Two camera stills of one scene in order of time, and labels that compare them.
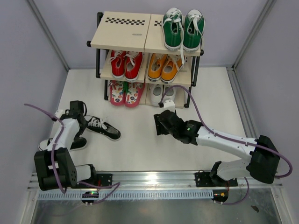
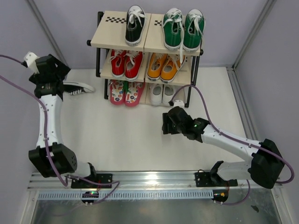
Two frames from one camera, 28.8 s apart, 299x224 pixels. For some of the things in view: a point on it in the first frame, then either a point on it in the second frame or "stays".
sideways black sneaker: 78,143 → 73,88
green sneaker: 173,31 stays
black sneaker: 96,124 → 135,25
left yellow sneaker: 157,62 stays
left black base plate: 101,180 stays
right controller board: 220,195 stays
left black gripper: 80,131 → 62,70
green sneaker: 193,31 stays
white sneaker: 156,94 stays
